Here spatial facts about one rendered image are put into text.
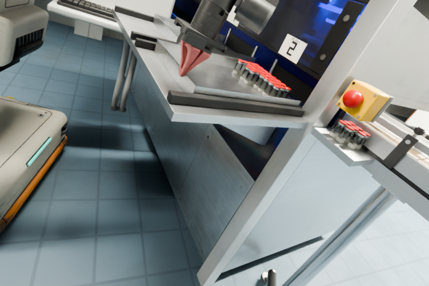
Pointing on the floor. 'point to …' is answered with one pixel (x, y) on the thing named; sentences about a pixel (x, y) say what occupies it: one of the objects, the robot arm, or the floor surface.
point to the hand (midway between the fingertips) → (182, 71)
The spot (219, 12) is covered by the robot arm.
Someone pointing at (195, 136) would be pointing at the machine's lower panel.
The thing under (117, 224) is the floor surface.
